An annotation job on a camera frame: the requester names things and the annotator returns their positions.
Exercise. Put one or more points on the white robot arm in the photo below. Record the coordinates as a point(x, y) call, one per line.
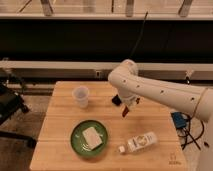
point(196, 101)

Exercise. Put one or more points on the green plate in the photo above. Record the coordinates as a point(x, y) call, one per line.
point(79, 144)

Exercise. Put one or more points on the black office chair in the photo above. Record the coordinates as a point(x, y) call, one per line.
point(10, 102)

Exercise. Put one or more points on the white plastic bottle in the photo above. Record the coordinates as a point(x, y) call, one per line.
point(137, 143)

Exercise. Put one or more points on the white sponge block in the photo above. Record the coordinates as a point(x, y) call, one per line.
point(92, 137)

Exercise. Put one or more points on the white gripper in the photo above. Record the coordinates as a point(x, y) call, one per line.
point(131, 100)

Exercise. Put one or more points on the black smartphone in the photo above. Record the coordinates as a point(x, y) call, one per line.
point(116, 100)

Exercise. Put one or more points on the white ceramic cup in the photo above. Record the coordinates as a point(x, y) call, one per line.
point(80, 95)

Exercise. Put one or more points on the blue connector box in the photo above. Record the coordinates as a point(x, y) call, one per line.
point(178, 120)

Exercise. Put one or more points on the red pepper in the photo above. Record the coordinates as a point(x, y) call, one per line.
point(125, 111)

